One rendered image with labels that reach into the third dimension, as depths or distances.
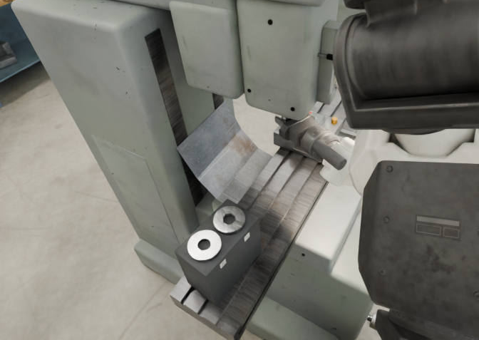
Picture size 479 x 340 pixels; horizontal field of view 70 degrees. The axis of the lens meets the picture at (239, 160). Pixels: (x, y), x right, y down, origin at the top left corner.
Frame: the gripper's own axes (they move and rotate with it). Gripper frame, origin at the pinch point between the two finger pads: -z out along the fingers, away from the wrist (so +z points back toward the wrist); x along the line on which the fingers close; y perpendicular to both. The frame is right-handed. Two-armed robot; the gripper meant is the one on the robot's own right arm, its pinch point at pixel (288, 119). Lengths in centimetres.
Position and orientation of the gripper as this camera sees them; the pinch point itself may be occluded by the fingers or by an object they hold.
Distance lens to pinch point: 107.8
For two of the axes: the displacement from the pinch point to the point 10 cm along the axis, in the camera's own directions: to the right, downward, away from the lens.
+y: 1.0, 7.1, 7.0
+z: 5.4, 5.6, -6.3
